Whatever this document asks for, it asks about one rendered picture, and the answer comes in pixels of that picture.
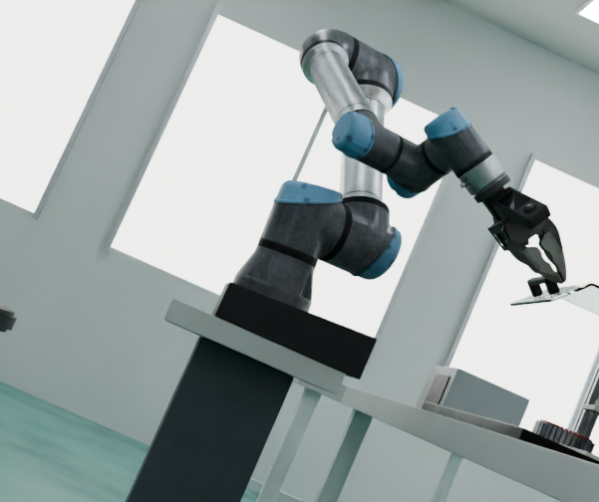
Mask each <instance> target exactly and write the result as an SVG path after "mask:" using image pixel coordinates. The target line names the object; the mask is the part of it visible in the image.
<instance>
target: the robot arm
mask: <svg viewBox="0 0 599 502"><path fill-rule="evenodd" d="M299 64H300V67H301V70H302V72H303V75H304V76H305V78H306V79H307V80H308V81H309V82H310V83H311V84H313V85H315V87H316V89H317V91H318V93H319V95H320V97H321V99H322V101H323V103H324V105H325V107H326V109H327V111H328V113H329V115H330V117H331V119H332V121H333V123H334V128H333V130H332V139H331V141H332V144H333V146H334V147H335V148H336V149H337V150H339V151H341V152H342V155H341V174H340V192H339V191H336V190H334V189H331V188H327V187H324V186H320V185H316V184H313V183H308V182H304V181H299V180H287V181H285V182H283V183H282V185H281V187H280V189H279V191H278V193H277V196H276V197H275V198H274V200H273V201H274V203H273V206H272V208H271V211H270V213H269V216H268V218H267V221H266V224H265V226H264V229H263V231H262V234H261V236H260V239H259V242H258V244H257V247H256V249H255V251H254V252H253V254H252V255H251V256H250V257H249V258H248V260H247V261H246V262H245V263H244V265H243V266H242V267H241V268H240V270H239V271H238V272H237V273H236V275H235V277H234V280H233V282H232V283H234V284H236V285H239V286H241V287H244V288H247V289H249V290H252V291H254V292H257V293H259V294H262V295H265V296H267V297H270V298H272V299H275V300H278V301H280V302H283V303H285V304H288V305H290V306H293V307H296V308H298V309H301V310H303V311H306V312H308V313H309V310H310V307H311V304H312V291H313V275H314V271H315V268H316V265H317V262H318V260H320V261H323V262H325V263H327V264H330V265H332V266H334V267H337V268H339V269H341V270H343V271H346V272H348V273H350V274H351V275H352V276H355V277H357V276H358V277H360V278H363V279H366V280H374V279H377V278H379V277H381V276H382V275H384V274H385V273H386V272H387V271H388V270H389V269H390V268H391V267H392V265H393V264H394V262H395V261H396V259H397V257H398V255H399V253H400V250H401V246H402V234H401V232H400V231H399V230H398V229H397V228H396V227H394V226H391V225H390V209H389V206H388V205H387V204H386V203H385V202H384V201H383V174H384V175H386V176H387V181H388V184H389V186H390V187H391V189H392V190H395V191H396V194H397V195H399V196H400V197H403V198H407V199H410V198H414V197H415V196H417V195H419V194H420V193H422V192H425V191H427V190H428V189H429V188H430V187H431V186H432V185H434V184H435V183H436V182H438V181H439V180H441V179H442V178H443V177H445V176H446V175H448V174H449V173H450V172H452V171H453V173H454V174H455V175H456V177H457V178H458V179H459V180H460V181H461V184H460V187H461V188H466V190H467V191H468V193H469V194H470V195H475V197H474V199H475V201H476V202H477V203H481V202H482V203H483V204H484V206H485V207H486V208H487V210H488V211H489V212H490V214H491V215H492V217H493V222H494V224H493V225H491V226H490V227H488V228H487V229H488V231H489V232H490V233H491V235H492V236H493V237H494V239H495V240H496V242H497V243H498V244H499V246H500V247H501V248H502V250H503V251H509V252H510V253H511V254H512V256H513V257H514V258H515V259H516V260H518V261H519V262H521V263H523V264H525V265H527V266H528V267H529V268H530V269H531V270H532V271H533V272H534V273H537V274H539V275H541V276H542V277H544V278H546V279H547V280H549V281H552V282H554V283H558V284H563V283H564V282H565V281H566V263H565V257H564V253H563V246H562V242H561V238H560V234H559V231H558V229H557V227H556V225H555V224H554V223H553V222H552V220H550V219H549V218H548V217H550V215H551V213H550V211H549V208H548V206H547V205H546V204H544V203H542V202H540V201H538V200H536V199H534V198H532V197H530V196H528V195H526V194H524V193H522V192H520V191H518V190H516V189H514V188H512V187H510V186H508V187H506V188H504V187H503V186H504V185H505V184H506V183H508V182H509V181H510V180H511V179H510V178H509V177H508V175H507V174H505V168H504V167H503V166H502V164H501V163H500V162H499V160H498V159H497V158H496V156H495V155H494V153H492V152H491V150H490V149H489V147H488V146H487V145H486V143H485V142H484V141H483V139H482V138H481V136H480V135H479V134H478V132H477V131H476V129H475V128H474V127H473V125H472V122H470V121H469V120H468V119H467V118H466V116H465V115H464V114H463V113H462V112H461V110H460V109H459V108H457V107H451V108H449V109H447V110H446V111H444V112H443V113H441V114H440V115H439V116H437V117H436V118H435V119H433V120H432V121H431V122H429V123H428V124H427V125H426V126H425V127H424V132H425V134H426V135H427V138H426V139H425V140H424V141H422V142H421V143H420V144H415V143H413V142H412V141H410V140H408V139H406V138H404V137H402V136H400V135H399V134H397V133H395V132H393V131H391V130H389V129H387V128H386V127H385V115H386V114H387V113H388V112H389V111H390V110H391V109H392V108H393V107H394V106H395V105H396V103H397V102H398V101H399V99H400V97H401V96H400V93H401V92H402V91H403V88H404V82H405V78H404V73H403V70H402V68H401V66H400V65H399V64H398V63H397V62H395V61H394V60H393V59H392V58H391V57H389V56H388V55H386V54H383V53H381V52H379V51H377V50H375V49H374V48H372V47H370V46H368V45H367V44H365V43H363V42H361V41H360V40H358V39H356V38H354V37H353V36H351V35H349V34H348V33H346V32H343V31H340V30H336V29H325V30H320V31H317V32H315V33H313V34H312V35H310V36H309V37H308V38H307V39H306V40H305V41H304V43H303V45H302V46H301V49H300V52H299ZM494 219H495V220H494ZM494 234H495V235H494ZM534 235H538V239H539V243H538V245H539V247H540V248H541V250H543V251H544V254H545V256H546V257H547V259H548V260H549V261H550V262H551V263H552V264H553V265H554V266H555V268H556V272H555V271H554V270H553V269H552V267H551V265H550V263H547V262H546V261H545V260H544V259H543V257H542V254H541V251H540V250H539V248H538V247H526V245H528V244H529V239H530V238H531V237H532V236H534ZM496 237H497V238H496ZM498 240H499V241H500V242H499V241H498ZM501 244H502V245H501Z"/></svg>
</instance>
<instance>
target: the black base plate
mask: <svg viewBox="0 0 599 502"><path fill-rule="evenodd" d="M422 409H423V410H426V411H430V412H433V413H436V414H439V415H442V416H446V417H449V418H452V419H455V420H458V421H461V422H465V423H468V424H471V425H474V426H477V427H481V428H484V429H487V430H490V431H493V432H497V433H500V434H503V435H506V436H509V437H513V438H516V439H519V440H522V441H525V442H528V443H532V444H535V445H538V446H541V447H544V448H548V449H551V450H554V451H557V452H560V453H564V454H567V455H570V456H573V457H576V458H580V459H583V460H586V461H589V462H592V463H595V464H599V461H598V460H595V459H593V458H591V457H589V456H586V455H584V454H582V453H580V452H577V451H575V450H573V449H571V448H568V447H566V446H564V445H562V444H559V443H557V442H555V441H553V440H550V439H548V438H546V437H543V436H541V435H539V434H537V433H534V432H532V431H530V430H528V429H525V428H523V427H519V426H515V425H512V424H508V423H504V422H501V421H497V420H493V419H490V418H486V417H482V416H479V415H475V414H471V413H468V412H464V411H460V410H457V409H453V408H449V407H446V406H442V405H438V404H435V403H431V402H427V401H425V402H424V404H423V407H422Z"/></svg>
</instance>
